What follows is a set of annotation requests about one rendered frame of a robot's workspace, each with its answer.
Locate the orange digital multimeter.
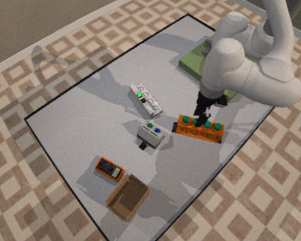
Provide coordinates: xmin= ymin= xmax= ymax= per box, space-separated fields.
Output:
xmin=95 ymin=157 xmax=125 ymax=182

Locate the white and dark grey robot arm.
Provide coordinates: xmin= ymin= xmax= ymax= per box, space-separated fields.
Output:
xmin=199 ymin=0 xmax=301 ymax=108

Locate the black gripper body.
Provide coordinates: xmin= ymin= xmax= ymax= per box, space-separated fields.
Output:
xmin=198 ymin=91 xmax=218 ymax=110

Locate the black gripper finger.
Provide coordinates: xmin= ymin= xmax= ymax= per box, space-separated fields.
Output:
xmin=194 ymin=103 xmax=211 ymax=127
xmin=193 ymin=99 xmax=201 ymax=116

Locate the brown cardboard box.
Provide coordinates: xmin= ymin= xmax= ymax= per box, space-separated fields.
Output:
xmin=105 ymin=173 xmax=150 ymax=222

